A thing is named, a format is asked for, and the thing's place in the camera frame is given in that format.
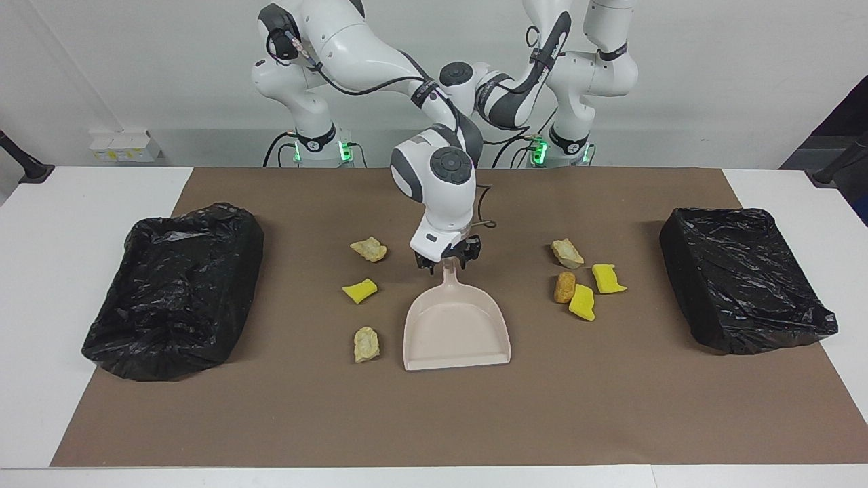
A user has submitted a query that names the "yellow sponge wedge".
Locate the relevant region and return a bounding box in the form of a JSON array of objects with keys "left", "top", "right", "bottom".
[{"left": 342, "top": 278, "right": 378, "bottom": 304}]

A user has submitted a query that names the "white wall socket box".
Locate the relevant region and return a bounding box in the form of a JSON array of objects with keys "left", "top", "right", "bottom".
[{"left": 90, "top": 131, "right": 163, "bottom": 163}]

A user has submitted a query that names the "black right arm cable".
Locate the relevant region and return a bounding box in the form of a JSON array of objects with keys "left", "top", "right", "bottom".
[{"left": 264, "top": 14, "right": 499, "bottom": 231}]

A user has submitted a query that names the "black bag lined bin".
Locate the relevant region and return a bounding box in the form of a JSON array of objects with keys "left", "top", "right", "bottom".
[
  {"left": 659, "top": 207, "right": 839, "bottom": 356},
  {"left": 81, "top": 202, "right": 265, "bottom": 382}
]

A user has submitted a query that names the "dark background partition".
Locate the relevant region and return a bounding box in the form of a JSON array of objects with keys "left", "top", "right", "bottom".
[{"left": 780, "top": 75, "right": 868, "bottom": 170}]

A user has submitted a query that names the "beige plastic dustpan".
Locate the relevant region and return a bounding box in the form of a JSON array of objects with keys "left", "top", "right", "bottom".
[{"left": 403, "top": 263, "right": 512, "bottom": 372}]

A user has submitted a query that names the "black base cable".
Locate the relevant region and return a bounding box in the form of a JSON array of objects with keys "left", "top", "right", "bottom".
[{"left": 262, "top": 131, "right": 296, "bottom": 168}]

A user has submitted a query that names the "brown table mat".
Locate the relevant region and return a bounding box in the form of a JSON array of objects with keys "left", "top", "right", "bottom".
[{"left": 51, "top": 167, "right": 868, "bottom": 468}]

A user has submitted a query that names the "black stand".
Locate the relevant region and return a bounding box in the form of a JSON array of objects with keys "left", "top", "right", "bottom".
[
  {"left": 812, "top": 132, "right": 868, "bottom": 185},
  {"left": 0, "top": 130, "right": 55, "bottom": 184}
]

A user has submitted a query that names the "yellow sponge piece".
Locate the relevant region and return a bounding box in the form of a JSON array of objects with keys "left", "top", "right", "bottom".
[
  {"left": 591, "top": 263, "right": 628, "bottom": 295},
  {"left": 568, "top": 284, "right": 597, "bottom": 322}
]

